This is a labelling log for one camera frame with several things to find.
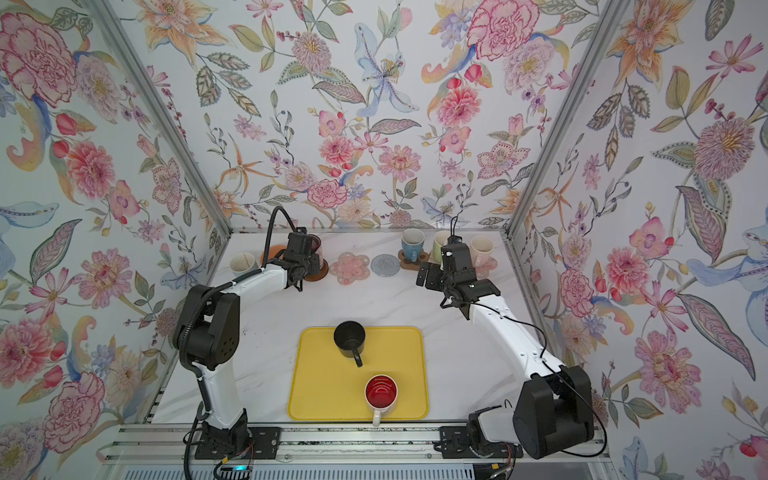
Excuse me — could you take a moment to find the black mug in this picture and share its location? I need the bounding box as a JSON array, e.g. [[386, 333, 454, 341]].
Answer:
[[333, 320, 366, 368]]

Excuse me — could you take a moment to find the pink flower coaster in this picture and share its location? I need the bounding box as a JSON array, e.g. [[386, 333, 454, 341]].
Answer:
[[329, 252, 370, 286], [475, 257, 498, 280]]

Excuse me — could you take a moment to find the brown paw coaster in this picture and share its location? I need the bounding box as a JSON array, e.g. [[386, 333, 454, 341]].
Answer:
[[398, 250, 430, 271]]

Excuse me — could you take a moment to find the dusty pink mug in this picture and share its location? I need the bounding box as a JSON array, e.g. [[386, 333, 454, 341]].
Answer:
[[311, 235, 325, 275]]

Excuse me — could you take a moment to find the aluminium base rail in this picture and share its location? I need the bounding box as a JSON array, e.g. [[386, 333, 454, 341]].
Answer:
[[96, 422, 617, 479]]

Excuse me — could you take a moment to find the red interior white mug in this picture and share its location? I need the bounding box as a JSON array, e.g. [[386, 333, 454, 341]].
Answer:
[[364, 374, 398, 427]]

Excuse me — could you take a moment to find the yellow tray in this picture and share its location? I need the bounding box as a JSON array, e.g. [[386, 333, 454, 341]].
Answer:
[[287, 326, 429, 423]]

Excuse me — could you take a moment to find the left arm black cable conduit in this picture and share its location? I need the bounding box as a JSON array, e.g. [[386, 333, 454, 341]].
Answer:
[[176, 205, 301, 480]]

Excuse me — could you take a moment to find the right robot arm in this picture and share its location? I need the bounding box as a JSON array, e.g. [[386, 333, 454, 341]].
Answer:
[[416, 235, 598, 459]]

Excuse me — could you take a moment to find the cream mug blue handle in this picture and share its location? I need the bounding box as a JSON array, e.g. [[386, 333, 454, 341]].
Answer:
[[229, 252, 259, 278]]

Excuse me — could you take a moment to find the white mug green handle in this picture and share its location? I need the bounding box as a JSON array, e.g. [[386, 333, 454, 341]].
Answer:
[[432, 230, 450, 265]]

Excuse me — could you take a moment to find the grey round coaster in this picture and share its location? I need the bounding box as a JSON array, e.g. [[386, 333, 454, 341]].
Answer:
[[370, 254, 401, 278]]

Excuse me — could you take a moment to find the cream mug pink handle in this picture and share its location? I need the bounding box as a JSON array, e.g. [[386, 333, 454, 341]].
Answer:
[[469, 235, 495, 268]]

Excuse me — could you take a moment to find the orange mug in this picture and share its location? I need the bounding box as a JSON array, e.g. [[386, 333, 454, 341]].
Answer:
[[261, 243, 287, 264]]

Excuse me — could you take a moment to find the dark brown round coaster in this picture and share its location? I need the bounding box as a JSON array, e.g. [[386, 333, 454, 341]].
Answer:
[[305, 260, 329, 282]]

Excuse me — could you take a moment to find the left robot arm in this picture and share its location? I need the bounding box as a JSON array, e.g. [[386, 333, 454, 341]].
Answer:
[[172, 229, 321, 456]]

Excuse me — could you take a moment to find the white mug blue handle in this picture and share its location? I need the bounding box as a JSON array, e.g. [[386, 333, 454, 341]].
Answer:
[[401, 228, 425, 263]]

